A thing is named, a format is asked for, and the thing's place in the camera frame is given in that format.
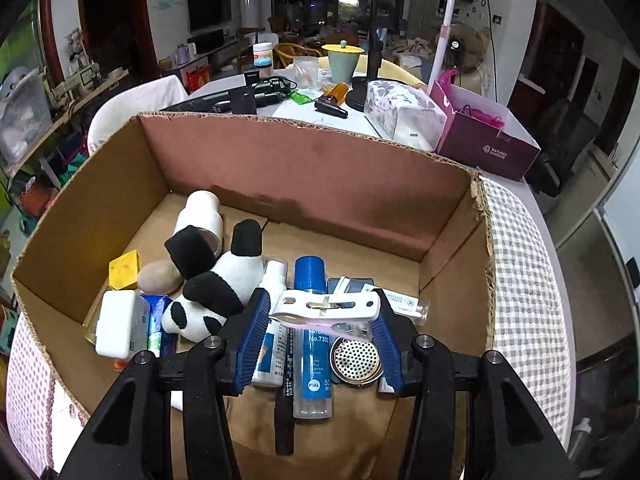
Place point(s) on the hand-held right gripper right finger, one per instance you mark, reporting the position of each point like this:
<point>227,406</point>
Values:
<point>387,345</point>

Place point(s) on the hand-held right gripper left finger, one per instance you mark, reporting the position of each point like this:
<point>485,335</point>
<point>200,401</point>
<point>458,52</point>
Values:
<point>252,340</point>

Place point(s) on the white spray bottle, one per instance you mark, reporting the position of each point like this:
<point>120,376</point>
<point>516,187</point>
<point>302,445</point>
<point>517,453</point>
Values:
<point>265,360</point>

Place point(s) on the blue cap glue bottle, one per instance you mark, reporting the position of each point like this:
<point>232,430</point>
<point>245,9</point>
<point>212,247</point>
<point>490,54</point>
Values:
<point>312,375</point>

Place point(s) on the white clothespin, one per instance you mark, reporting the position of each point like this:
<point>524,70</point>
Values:
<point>325,305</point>

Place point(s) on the pale smooth egg-shaped stone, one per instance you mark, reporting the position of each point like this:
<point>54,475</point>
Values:
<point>160,277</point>

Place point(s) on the white rounded plastic box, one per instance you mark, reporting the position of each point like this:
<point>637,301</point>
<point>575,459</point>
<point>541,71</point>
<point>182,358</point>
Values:
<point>120,325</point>

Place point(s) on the yellow square block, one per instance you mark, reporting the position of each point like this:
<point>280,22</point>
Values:
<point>125,270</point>

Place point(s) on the cardboard box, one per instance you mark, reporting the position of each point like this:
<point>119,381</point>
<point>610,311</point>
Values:
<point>325,175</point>

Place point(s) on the round metal strainer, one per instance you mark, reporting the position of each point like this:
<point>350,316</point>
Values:
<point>355,360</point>

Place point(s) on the clear labelled tube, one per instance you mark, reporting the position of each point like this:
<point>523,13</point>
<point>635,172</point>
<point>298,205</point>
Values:
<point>405,305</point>

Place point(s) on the panda plush toy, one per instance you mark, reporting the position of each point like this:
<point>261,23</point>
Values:
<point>230,272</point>

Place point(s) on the black marker pen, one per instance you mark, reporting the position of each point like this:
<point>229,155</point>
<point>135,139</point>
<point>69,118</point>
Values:
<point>285,420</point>

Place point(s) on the blue packet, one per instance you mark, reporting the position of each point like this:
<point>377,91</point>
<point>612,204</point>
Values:
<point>152,320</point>

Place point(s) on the white cylinder container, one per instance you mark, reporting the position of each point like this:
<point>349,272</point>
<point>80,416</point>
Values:
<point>200,210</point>

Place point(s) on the clear plastic bottle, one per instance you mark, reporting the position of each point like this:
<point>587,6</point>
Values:
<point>580,437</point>

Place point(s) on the purple gift bag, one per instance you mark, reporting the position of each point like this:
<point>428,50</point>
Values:
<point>480,145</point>

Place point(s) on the floral tissue box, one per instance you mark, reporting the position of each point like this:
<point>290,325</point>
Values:
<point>400,110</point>

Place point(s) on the black hair dryer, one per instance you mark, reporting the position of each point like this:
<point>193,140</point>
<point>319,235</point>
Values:
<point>242,100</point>

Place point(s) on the black red handheld device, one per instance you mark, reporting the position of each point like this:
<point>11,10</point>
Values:
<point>330,108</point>

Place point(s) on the green packet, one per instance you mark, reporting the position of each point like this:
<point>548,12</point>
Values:
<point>304,96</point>

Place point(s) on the black desk lamp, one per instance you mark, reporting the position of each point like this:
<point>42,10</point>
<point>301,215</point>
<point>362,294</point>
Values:
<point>362,95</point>

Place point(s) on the orange small bottle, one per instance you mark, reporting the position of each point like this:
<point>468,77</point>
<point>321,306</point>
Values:
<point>339,92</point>

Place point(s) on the chair with white cover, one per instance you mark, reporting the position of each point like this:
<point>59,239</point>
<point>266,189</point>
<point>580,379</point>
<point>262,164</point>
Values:
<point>145,100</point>

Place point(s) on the red gift box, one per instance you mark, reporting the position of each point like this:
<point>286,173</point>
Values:
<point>198,79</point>

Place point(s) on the clear glass cup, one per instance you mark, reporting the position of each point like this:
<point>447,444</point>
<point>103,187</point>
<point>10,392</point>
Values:
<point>306,72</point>

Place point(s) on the green cup yellow lid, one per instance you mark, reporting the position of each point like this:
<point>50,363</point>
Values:
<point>342,65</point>

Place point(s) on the rattan chair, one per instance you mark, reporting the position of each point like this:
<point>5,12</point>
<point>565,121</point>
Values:
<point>295,52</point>

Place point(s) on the purple kettle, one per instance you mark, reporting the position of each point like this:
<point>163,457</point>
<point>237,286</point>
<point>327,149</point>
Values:
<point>182,55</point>

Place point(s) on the wooden shelf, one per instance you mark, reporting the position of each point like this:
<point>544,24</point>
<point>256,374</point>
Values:
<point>75,100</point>

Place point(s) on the electric standing fan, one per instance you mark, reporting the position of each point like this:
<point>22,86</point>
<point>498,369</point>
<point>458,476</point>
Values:
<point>467,50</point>

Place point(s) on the clear plastic storage bin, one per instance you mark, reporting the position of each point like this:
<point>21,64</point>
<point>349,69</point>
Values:
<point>22,115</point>

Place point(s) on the wall television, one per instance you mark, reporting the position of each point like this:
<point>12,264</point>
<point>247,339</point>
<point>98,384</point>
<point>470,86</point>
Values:
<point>207,7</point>

